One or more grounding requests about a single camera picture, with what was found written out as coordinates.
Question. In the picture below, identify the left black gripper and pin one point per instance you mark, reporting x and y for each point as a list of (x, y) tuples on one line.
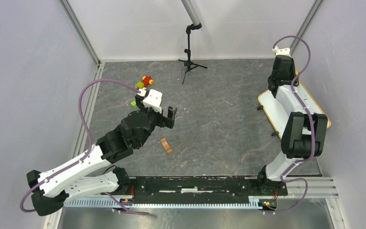
[(168, 121)]

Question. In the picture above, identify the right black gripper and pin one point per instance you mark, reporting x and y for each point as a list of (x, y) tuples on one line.
[(292, 69)]

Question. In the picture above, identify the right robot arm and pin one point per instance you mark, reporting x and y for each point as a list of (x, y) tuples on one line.
[(292, 153)]

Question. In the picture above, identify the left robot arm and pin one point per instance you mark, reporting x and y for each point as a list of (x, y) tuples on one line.
[(52, 189)]

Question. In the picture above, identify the brown wooden arch block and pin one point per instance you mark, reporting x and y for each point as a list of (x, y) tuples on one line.
[(166, 146)]

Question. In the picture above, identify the small green cube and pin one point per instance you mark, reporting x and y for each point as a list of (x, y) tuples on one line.
[(134, 104)]

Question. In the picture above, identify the red toy brick car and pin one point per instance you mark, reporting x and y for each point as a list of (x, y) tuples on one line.
[(146, 80)]

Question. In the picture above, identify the black tripod stand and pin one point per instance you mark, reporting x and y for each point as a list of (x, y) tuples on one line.
[(189, 64)]

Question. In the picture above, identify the grey overhead pole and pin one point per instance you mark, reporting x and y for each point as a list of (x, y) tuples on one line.
[(196, 24)]

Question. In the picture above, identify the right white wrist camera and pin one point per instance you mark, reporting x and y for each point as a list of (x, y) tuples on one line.
[(281, 52)]

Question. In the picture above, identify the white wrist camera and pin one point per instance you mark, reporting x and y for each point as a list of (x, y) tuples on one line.
[(281, 52), (151, 99)]

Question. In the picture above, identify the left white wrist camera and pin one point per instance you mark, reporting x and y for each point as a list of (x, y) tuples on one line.
[(151, 99)]

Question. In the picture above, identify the white whiteboard wooden frame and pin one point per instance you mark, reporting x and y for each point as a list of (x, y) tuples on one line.
[(294, 113)]

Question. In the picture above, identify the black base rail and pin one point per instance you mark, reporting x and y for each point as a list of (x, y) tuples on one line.
[(201, 189)]

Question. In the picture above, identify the white cable comb strip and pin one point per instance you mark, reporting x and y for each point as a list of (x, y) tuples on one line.
[(108, 202)]

